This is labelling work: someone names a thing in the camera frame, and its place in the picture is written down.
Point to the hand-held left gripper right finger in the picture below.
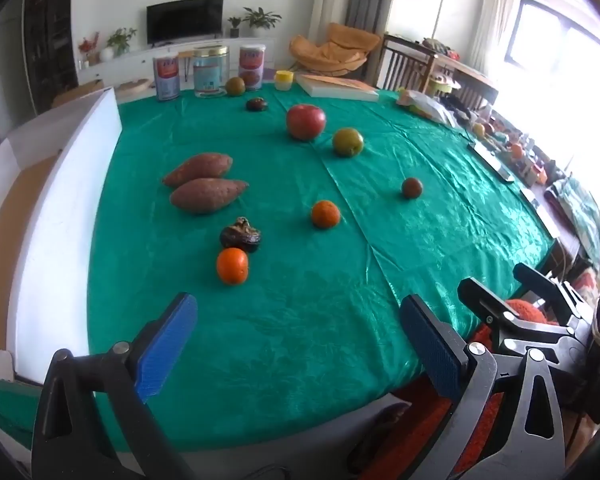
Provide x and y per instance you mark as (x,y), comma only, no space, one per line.
(432,345)

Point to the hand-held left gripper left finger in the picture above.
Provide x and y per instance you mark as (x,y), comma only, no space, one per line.
(165,345)

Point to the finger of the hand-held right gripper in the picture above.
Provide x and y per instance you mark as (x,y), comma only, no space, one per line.
(485,300)
(540,284)

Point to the red apple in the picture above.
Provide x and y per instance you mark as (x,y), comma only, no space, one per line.
(305,121)

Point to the dark wrinkled round fruit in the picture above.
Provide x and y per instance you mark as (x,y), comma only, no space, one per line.
(256,104)

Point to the patterned green cloth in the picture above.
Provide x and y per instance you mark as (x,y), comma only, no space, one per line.
(577,210)

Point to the red knitted cushion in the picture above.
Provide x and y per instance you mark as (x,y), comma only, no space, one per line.
(420,435)

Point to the orange tangerine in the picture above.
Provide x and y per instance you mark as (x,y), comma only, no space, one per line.
(232,266)
(325,214)

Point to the green tablecloth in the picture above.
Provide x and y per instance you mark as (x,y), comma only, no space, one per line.
(290,310)

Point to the dark dried fruit with stem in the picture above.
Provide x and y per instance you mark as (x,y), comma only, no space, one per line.
(241,237)

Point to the small brown round fruit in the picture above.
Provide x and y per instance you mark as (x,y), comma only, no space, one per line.
(411,188)

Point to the sweet potato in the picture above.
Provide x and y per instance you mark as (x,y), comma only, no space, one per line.
(197,169)
(207,196)

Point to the white foam board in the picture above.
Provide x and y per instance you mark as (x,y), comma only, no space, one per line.
(65,210)

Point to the brown cardboard panel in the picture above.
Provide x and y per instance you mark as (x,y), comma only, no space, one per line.
(7,240)

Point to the snack bag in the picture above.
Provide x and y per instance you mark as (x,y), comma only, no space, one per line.
(427,105)

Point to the green-yellow pear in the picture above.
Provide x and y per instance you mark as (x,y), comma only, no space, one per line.
(348,142)

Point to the yellow-green toy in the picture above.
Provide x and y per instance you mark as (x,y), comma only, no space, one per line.
(442,83)

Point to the window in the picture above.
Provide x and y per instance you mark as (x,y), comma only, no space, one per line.
(555,40)

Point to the dark wooden chair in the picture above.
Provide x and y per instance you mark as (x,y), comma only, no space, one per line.
(405,65)

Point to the flat white box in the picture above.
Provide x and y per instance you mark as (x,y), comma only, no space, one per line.
(337,88)

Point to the grey and red tin can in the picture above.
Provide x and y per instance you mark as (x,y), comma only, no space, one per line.
(166,78)

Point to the brown-green kiwi fruit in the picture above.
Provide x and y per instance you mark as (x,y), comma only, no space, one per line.
(235,86)

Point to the clear glass jar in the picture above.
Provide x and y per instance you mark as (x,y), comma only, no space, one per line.
(210,71)

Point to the white television cabinet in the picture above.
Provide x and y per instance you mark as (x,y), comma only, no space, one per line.
(130,64)

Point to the small yellow-lidded jar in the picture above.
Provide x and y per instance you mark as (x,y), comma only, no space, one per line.
(284,80)

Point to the white and red tin can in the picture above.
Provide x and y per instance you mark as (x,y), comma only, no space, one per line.
(252,67)

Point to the orange bean bag chair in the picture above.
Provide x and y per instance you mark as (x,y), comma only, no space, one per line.
(335,50)

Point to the red flowers in vase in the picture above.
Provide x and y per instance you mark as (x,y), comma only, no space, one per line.
(86,49)

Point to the leafy potted plant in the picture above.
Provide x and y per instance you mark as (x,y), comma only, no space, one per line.
(121,40)

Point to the black television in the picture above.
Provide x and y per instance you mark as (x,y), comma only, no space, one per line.
(185,20)

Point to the small potted plant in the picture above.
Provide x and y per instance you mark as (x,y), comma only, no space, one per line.
(234,25)

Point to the dark display cabinet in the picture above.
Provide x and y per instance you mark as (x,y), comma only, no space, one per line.
(50,30)

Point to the white curtain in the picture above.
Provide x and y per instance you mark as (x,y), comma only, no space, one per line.
(330,0)

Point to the green potted plant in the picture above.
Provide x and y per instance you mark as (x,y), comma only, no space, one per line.
(262,19)

